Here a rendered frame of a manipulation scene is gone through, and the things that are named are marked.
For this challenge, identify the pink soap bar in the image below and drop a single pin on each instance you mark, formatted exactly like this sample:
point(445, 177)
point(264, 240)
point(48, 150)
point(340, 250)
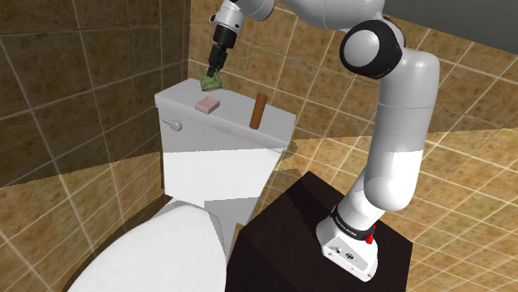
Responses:
point(207, 105)

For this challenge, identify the white toilet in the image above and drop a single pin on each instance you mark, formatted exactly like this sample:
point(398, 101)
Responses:
point(210, 161)

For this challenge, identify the brown cylinder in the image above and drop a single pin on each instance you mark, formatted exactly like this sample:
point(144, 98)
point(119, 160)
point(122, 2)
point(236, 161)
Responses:
point(258, 111)

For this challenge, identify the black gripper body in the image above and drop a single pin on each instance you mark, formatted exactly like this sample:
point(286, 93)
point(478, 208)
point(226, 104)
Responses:
point(222, 40)

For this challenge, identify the green cloth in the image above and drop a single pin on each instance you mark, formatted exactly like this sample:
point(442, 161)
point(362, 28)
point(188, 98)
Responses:
point(211, 83)

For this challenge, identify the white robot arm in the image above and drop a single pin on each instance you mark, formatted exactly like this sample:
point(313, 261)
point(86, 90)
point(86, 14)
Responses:
point(400, 133)

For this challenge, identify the dark robot stand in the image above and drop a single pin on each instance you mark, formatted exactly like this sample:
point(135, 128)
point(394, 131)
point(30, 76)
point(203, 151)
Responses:
point(283, 242)

